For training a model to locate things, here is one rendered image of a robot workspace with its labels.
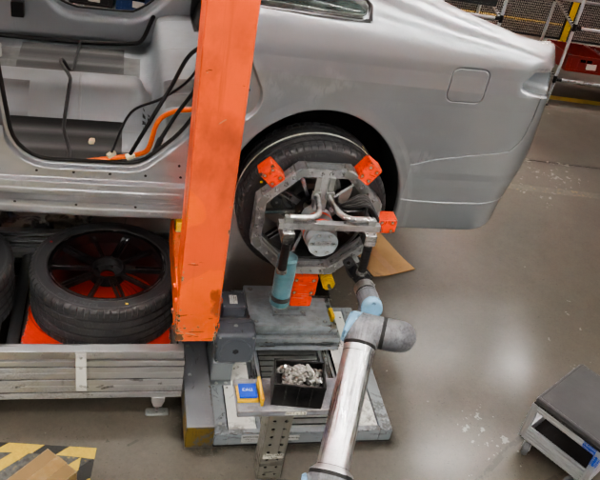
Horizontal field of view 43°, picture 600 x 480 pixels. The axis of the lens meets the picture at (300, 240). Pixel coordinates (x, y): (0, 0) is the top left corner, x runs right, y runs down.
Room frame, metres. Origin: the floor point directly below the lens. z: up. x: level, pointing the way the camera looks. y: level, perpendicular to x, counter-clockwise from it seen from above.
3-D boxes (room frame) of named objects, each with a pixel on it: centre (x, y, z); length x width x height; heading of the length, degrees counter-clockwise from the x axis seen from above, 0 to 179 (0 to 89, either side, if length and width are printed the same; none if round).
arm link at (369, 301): (2.57, -0.34, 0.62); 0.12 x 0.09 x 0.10; 16
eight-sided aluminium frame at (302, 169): (2.76, -0.05, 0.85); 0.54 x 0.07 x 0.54; 106
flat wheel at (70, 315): (2.63, 0.81, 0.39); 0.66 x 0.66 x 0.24
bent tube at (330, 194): (2.67, -0.18, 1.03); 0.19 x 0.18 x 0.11; 16
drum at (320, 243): (2.70, -0.07, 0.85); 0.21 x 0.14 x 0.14; 16
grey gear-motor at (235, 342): (2.63, 0.24, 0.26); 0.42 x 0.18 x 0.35; 16
